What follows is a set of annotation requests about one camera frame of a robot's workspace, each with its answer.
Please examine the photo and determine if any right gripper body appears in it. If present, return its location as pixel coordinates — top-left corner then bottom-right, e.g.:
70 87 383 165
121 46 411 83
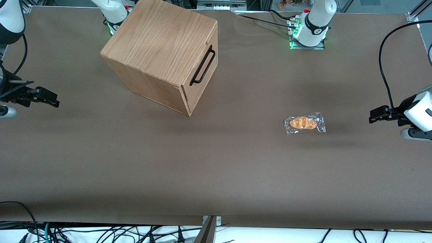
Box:
0 84 31 106

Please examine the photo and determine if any black metal drawer handle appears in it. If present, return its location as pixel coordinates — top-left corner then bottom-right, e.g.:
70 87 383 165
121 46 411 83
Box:
190 45 216 86

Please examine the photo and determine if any wooden drawer with black handle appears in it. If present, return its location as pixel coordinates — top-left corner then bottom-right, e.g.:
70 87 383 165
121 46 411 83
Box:
181 23 218 102

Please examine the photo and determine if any wooden drawer cabinet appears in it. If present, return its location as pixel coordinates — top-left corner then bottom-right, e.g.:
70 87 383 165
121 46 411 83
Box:
101 0 218 117

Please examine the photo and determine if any bread roll in clear wrapper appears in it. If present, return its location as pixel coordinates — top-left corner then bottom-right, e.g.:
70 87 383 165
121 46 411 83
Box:
284 112 326 136

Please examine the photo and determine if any brown table cover mat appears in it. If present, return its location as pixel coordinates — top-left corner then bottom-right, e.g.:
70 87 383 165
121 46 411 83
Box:
0 6 432 231

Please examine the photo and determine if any grey metal equipment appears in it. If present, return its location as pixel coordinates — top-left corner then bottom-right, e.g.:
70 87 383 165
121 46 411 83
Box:
197 0 247 10

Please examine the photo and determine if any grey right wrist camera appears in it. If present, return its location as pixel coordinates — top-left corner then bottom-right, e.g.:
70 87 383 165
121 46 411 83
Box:
0 105 18 118

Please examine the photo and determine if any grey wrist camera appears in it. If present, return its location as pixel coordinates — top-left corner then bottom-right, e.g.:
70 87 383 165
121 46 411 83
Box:
0 105 18 118
400 127 432 141

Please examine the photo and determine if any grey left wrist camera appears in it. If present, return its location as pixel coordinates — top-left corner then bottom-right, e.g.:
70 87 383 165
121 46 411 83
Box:
400 127 432 141

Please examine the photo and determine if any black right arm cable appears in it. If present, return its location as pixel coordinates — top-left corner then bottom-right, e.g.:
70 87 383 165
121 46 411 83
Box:
13 33 28 75

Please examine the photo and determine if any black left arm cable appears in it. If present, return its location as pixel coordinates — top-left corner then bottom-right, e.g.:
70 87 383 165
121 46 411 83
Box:
379 20 432 110

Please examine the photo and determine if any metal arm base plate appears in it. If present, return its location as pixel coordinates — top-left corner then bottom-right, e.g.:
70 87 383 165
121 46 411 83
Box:
287 18 325 50

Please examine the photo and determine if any aluminium frame profile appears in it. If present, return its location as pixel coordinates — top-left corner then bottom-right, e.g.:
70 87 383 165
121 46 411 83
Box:
410 0 432 21

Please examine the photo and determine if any black looped cable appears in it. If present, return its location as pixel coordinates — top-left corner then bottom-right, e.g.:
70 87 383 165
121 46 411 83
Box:
0 201 39 243

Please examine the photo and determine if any teal cable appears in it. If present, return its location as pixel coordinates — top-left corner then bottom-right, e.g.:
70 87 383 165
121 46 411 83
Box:
43 222 53 243

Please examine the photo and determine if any black cable to arm base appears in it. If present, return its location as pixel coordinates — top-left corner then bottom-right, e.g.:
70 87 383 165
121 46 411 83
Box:
236 9 295 28

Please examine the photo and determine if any brown post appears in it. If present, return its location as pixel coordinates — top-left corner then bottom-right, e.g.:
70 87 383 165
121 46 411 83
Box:
194 216 217 243

